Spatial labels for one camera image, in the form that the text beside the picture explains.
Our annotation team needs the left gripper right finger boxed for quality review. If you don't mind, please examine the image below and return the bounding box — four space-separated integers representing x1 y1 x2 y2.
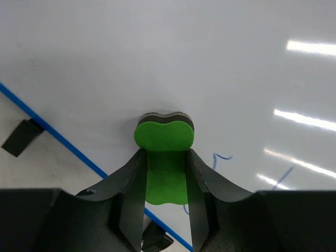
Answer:
185 149 253 251

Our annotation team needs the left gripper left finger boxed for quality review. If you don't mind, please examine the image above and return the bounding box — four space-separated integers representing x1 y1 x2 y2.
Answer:
77 149 147 251

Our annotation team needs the green whiteboard eraser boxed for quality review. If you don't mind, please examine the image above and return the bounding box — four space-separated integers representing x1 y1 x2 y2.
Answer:
134 112 194 205

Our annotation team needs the blue framed whiteboard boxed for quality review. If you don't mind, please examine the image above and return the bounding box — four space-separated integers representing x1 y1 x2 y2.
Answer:
0 0 336 251

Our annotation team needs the whiteboard wire stand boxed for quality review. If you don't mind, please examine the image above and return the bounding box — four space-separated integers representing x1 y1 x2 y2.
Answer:
2 119 45 157

